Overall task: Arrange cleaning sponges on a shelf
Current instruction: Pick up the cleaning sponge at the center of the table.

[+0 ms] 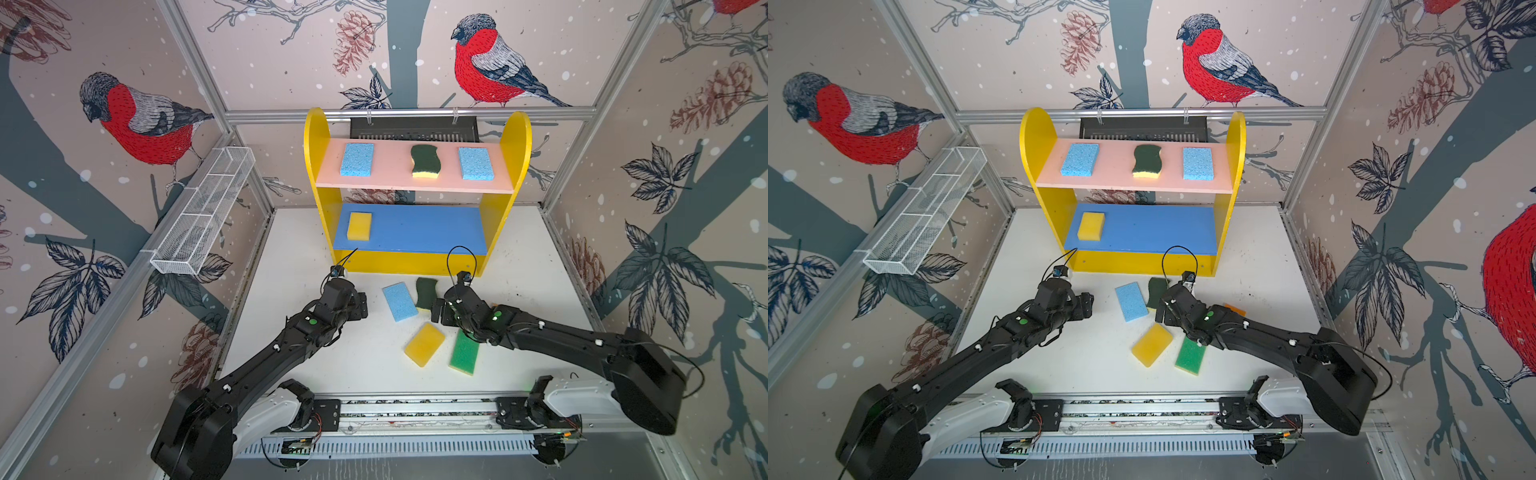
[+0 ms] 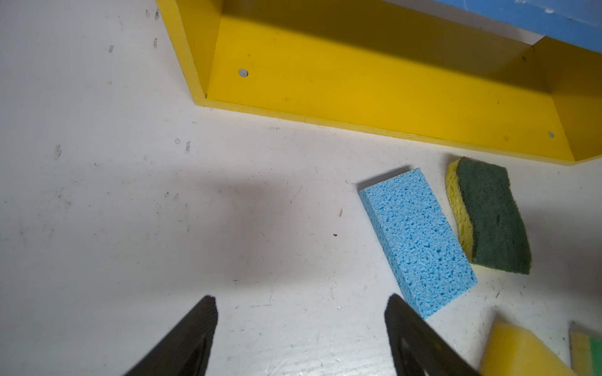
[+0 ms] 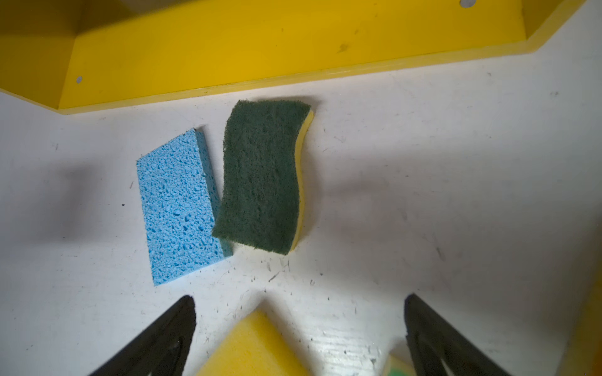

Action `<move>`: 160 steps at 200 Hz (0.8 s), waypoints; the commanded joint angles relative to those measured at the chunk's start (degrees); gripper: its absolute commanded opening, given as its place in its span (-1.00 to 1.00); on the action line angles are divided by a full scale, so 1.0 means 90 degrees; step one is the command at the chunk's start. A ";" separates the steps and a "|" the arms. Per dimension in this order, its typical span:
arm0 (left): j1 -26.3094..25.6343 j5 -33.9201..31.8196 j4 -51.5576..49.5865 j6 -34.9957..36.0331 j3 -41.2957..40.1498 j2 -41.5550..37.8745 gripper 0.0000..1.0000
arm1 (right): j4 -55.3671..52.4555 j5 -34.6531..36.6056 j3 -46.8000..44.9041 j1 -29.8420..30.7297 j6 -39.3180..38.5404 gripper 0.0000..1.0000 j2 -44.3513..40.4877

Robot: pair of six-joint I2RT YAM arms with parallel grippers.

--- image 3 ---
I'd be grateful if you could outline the light blue sponge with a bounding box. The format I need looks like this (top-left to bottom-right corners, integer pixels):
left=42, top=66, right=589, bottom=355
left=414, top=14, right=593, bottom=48
left=136, top=128, right=233, bottom=285

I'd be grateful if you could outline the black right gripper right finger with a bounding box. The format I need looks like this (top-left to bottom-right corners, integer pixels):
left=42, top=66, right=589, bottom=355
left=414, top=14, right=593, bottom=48
left=404, top=294, right=509, bottom=376

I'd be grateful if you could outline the yellow orange sponge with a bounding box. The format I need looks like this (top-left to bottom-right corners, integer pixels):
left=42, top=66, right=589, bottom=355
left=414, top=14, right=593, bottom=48
left=198, top=310, right=310, bottom=376

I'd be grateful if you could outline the green yellow scouring sponge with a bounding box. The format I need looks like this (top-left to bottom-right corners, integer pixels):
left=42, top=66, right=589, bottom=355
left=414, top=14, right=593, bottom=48
left=213, top=100, right=314, bottom=255

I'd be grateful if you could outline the yellow shelf unit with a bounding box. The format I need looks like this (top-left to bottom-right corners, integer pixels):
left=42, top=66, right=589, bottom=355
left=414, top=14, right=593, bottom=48
left=1, top=1, right=580, bottom=114

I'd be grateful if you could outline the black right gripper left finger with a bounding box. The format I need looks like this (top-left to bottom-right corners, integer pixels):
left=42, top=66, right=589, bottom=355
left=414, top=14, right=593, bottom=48
left=93, top=295, right=196, bottom=375

